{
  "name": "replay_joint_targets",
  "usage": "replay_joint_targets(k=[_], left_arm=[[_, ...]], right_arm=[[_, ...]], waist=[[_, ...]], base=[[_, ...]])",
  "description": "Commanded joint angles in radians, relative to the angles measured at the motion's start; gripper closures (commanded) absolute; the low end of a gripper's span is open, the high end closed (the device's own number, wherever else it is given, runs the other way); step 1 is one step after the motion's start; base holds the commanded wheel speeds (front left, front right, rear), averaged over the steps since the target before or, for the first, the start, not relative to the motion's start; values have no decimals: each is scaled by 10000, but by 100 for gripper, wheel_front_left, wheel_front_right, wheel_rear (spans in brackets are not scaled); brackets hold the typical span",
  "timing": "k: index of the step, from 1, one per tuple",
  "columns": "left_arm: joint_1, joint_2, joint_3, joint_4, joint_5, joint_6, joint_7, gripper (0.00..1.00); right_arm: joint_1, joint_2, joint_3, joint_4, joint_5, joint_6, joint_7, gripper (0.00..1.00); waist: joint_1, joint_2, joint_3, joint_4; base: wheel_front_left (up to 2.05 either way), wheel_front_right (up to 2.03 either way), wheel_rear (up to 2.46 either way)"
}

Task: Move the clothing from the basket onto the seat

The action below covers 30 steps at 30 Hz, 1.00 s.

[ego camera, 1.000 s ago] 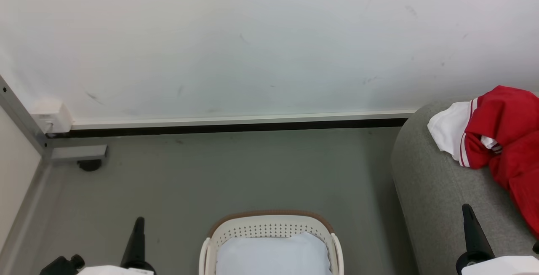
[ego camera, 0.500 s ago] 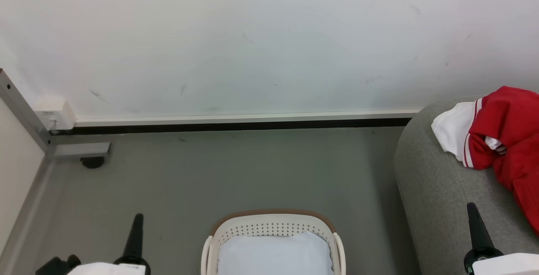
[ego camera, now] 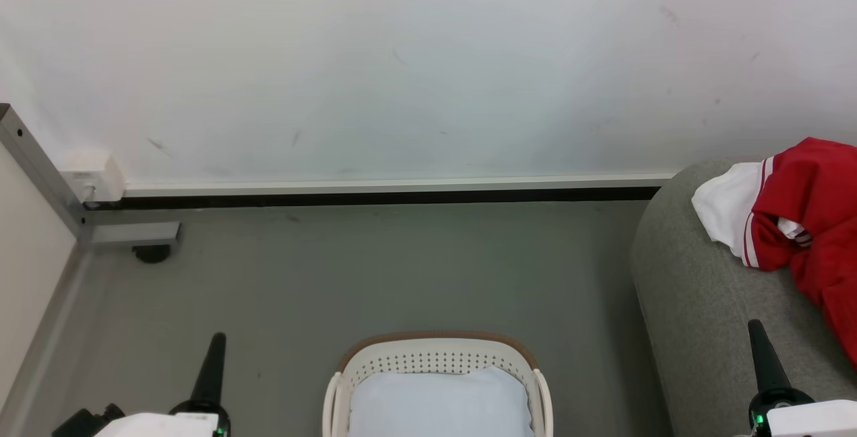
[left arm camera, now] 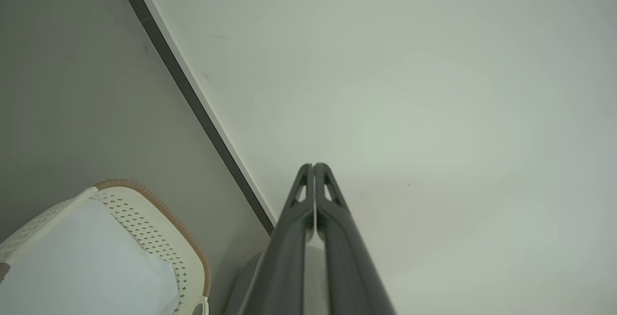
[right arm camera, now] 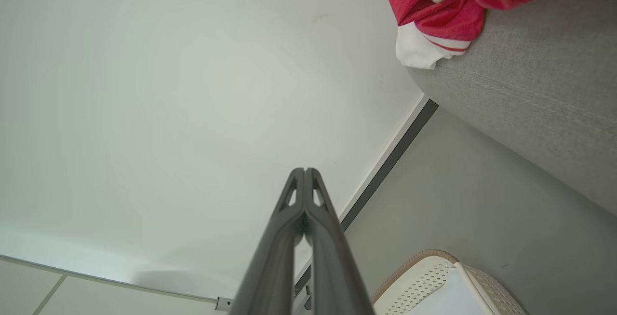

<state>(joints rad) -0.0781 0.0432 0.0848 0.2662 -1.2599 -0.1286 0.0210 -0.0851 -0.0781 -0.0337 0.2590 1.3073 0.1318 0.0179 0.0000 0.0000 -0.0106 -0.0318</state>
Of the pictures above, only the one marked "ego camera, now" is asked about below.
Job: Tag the light blue clothing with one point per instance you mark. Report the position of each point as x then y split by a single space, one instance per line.
438 403

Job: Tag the red and white sports garment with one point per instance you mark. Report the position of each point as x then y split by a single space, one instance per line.
813 216

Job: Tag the black castor wheel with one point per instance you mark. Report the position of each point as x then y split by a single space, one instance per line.
152 253

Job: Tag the white wall socket box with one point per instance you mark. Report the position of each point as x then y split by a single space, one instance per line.
94 176

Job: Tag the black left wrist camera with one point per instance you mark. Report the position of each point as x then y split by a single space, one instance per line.
84 422

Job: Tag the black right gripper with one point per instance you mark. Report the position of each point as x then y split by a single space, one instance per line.
776 405

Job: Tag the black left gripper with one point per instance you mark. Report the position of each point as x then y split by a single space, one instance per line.
201 418

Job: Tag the white wall baseboard strip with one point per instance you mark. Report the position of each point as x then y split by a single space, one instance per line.
395 191

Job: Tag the white plastic laundry basket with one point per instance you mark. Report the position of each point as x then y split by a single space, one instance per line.
435 357

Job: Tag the grey fabric sofa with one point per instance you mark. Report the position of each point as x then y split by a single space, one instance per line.
710 316

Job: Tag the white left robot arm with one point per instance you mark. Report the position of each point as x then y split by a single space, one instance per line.
157 426

